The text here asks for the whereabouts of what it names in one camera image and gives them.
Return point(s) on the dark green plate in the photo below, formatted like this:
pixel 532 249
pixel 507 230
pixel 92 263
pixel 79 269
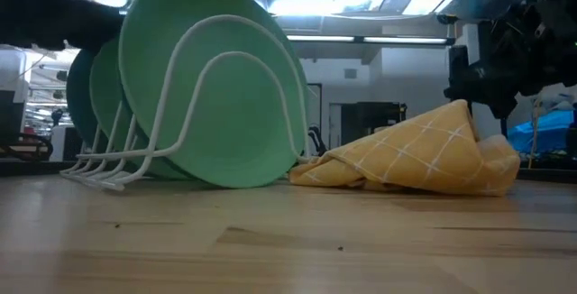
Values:
pixel 79 100

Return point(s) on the light green plate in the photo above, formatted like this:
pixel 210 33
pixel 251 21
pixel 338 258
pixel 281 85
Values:
pixel 106 100
pixel 239 113

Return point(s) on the yellow checked dish towel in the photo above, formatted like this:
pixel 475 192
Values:
pixel 405 158

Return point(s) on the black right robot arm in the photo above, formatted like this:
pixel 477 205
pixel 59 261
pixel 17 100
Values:
pixel 541 37

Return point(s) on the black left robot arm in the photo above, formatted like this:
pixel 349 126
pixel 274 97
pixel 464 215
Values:
pixel 31 10

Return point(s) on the blue tarp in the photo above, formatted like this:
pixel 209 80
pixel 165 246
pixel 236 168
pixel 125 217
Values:
pixel 550 131

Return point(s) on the white container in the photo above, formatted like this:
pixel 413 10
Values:
pixel 11 73

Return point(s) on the black cabinet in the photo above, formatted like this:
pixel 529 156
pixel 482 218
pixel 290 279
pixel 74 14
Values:
pixel 374 122

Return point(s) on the fluorescent ceiling light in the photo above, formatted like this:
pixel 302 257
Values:
pixel 324 38

